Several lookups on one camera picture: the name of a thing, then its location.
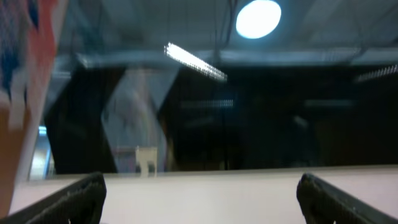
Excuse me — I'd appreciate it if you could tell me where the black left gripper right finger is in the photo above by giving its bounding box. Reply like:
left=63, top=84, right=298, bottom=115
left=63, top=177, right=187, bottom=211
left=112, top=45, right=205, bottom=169
left=296, top=173, right=397, bottom=224

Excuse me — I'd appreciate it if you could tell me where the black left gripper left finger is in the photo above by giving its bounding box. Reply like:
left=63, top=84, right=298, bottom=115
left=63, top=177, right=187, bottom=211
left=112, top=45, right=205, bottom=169
left=1, top=172, right=107, bottom=224

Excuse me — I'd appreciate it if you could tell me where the red purple pad package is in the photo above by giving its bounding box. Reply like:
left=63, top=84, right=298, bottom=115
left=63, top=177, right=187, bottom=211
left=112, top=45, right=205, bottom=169
left=1, top=0, right=68, bottom=217

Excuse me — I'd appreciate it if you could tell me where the long fluorescent ceiling light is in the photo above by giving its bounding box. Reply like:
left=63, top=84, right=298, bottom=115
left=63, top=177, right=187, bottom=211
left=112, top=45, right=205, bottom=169
left=164, top=42, right=228, bottom=82

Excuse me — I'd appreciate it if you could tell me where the round ceiling light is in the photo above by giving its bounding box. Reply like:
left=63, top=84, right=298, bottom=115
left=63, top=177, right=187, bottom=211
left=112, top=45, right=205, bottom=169
left=236, top=0, right=282, bottom=39

